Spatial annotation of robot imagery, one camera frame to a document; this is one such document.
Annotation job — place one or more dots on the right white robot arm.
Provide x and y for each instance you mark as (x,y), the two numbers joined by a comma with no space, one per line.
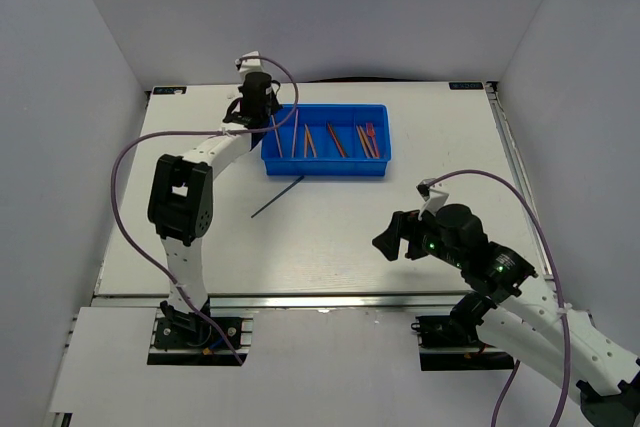
(512,308)

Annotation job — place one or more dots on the dark blue plastic knife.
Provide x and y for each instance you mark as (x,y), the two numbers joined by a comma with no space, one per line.
(335,138)

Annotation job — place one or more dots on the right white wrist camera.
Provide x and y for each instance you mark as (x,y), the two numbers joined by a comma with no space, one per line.
(433,195)

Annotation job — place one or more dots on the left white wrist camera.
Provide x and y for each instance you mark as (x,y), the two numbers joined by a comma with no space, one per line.
(249,63)

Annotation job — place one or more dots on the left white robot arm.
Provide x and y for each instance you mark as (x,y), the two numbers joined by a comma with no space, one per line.
(181,205)

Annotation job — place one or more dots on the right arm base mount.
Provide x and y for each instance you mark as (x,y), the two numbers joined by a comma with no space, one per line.
(445,347)

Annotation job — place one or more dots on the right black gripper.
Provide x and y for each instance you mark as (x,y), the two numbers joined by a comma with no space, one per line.
(403,225)

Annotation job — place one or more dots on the red-orange plastic knife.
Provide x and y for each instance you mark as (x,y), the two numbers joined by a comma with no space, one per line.
(345,155)

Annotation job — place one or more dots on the blue divided plastic tray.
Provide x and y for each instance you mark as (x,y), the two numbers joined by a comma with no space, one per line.
(344,118)

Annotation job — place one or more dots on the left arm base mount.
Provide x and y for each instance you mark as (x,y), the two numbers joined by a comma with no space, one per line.
(172,346)

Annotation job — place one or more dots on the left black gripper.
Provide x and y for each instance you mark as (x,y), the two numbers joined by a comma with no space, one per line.
(275,105)

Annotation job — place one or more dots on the red-orange plastic fork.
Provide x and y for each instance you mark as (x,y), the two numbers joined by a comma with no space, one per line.
(370,130)

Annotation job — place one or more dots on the orange chopstick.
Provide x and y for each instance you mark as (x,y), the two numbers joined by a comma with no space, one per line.
(294,134)
(279,147)

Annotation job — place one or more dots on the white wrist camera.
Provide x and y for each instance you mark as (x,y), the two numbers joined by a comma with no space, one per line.
(249,63)
(433,195)

